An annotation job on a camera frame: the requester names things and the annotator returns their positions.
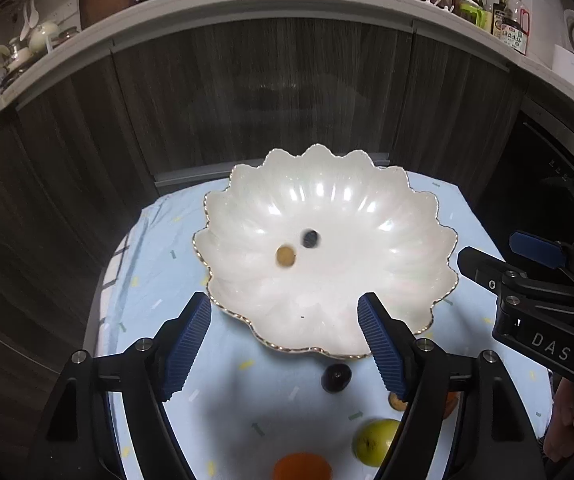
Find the wooden cutting board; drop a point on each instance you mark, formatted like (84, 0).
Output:
(102, 10)

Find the large labelled sauce bottle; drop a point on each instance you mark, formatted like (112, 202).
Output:
(514, 27)

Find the white scalloped bowl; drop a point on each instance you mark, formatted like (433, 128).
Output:
(317, 200)

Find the light blue patterned cloth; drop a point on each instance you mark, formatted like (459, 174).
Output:
(227, 410)

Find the glass jar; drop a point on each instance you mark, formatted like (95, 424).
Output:
(67, 36)

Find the person's right hand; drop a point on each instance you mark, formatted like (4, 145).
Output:
(567, 422)

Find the green apple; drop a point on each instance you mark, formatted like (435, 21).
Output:
(373, 442)

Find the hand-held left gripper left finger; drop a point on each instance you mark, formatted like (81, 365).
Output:
(187, 350)

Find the dark red grape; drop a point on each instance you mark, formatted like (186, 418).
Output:
(336, 377)
(310, 238)

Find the tan longan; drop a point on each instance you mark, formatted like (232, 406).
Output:
(396, 402)
(285, 255)

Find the green bottle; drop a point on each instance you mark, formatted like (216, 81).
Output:
(469, 10)

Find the dark glass bottle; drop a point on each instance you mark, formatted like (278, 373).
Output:
(498, 15)

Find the orange mandarin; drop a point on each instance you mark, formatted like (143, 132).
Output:
(301, 467)
(449, 405)

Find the dark built-in appliance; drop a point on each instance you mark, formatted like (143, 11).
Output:
(542, 175)

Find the white spoon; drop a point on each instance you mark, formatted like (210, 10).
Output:
(29, 15)

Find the white teapot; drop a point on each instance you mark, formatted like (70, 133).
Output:
(42, 35)

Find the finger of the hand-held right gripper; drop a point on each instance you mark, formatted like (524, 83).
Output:
(537, 247)
(482, 267)

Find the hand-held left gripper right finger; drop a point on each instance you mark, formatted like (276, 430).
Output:
(382, 350)

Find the dark wood kitchen cabinet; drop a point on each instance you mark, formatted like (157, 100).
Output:
(267, 85)

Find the metal kettle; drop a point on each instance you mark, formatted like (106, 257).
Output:
(14, 57)

